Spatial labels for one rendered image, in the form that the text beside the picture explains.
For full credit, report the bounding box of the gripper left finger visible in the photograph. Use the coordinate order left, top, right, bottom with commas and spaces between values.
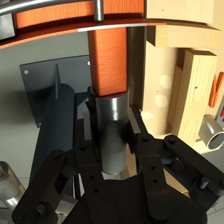
11, 101, 115, 224

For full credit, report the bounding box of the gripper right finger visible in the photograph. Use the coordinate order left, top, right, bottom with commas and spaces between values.
128, 106, 224, 222

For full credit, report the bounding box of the grey cylindrical handle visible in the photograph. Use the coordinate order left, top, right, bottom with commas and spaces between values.
87, 85, 130, 175

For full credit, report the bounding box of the beige flat board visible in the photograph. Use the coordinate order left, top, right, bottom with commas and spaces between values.
145, 0, 214, 25

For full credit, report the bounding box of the grey metal mug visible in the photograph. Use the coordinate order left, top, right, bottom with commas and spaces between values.
198, 114, 224, 151

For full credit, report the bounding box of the short light wood plank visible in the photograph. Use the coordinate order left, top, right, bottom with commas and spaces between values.
167, 65, 185, 127

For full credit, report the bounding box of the long light wood plank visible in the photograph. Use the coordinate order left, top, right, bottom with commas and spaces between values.
171, 49, 219, 148

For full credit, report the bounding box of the red and grey tool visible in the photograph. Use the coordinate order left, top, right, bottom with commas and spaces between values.
215, 102, 224, 127

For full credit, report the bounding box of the orange spring clamp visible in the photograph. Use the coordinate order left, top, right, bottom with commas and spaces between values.
208, 71, 224, 109

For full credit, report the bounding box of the beige wooden workbench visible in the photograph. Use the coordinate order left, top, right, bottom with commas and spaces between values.
126, 24, 224, 198

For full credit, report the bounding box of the light wood block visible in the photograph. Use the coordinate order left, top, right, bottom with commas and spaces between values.
147, 25, 222, 50

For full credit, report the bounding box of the dark grey block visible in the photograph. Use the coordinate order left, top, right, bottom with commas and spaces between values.
0, 12, 18, 42

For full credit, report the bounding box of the orange folding support frame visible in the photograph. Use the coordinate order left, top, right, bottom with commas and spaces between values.
0, 0, 167, 97

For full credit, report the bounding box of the grey steel tube rail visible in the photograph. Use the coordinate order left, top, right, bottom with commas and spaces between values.
0, 0, 105, 24

